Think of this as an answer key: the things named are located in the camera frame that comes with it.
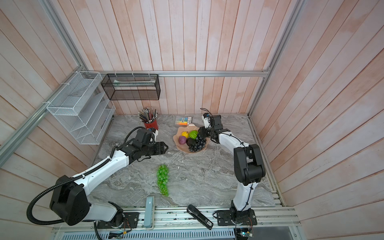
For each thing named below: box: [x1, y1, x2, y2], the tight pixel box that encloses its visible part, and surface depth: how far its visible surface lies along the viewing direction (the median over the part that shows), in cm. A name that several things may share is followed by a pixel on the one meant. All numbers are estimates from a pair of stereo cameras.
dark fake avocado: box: [186, 137, 196, 147], surface depth 100 cm
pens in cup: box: [137, 107, 158, 124], surface depth 103 cm
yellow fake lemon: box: [181, 131, 189, 139], surface depth 103 cm
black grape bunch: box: [188, 133, 207, 152], surface depth 97 cm
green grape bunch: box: [157, 164, 169, 197], surface depth 85 cm
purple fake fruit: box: [178, 135, 187, 145], surface depth 100 cm
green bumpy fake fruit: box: [188, 130, 199, 140], surface depth 102 cm
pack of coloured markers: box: [176, 116, 192, 126], surface depth 117 cm
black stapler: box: [186, 204, 214, 230], surface depth 73 cm
